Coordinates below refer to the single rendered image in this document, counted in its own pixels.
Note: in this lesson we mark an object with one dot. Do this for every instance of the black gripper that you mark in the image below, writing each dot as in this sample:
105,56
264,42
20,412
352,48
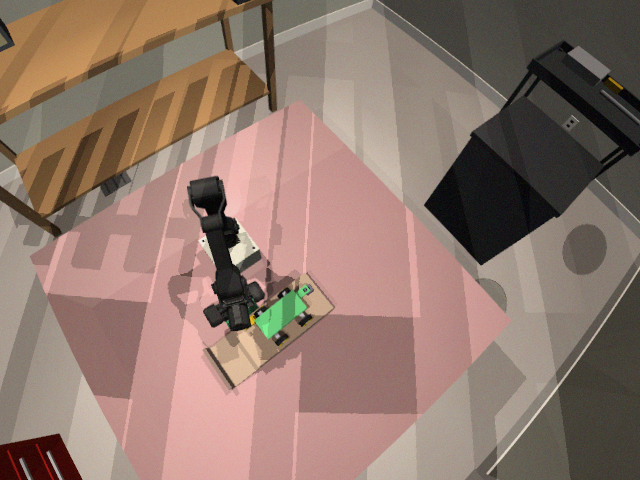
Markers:
215,315

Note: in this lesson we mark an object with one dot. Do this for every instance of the small green-topped trolley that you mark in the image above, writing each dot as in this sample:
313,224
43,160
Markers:
289,306

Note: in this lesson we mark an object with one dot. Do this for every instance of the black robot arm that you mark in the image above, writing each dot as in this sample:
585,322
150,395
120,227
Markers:
221,231

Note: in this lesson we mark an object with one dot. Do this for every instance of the tan wooden ramp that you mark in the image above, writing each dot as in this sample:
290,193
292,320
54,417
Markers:
241,353

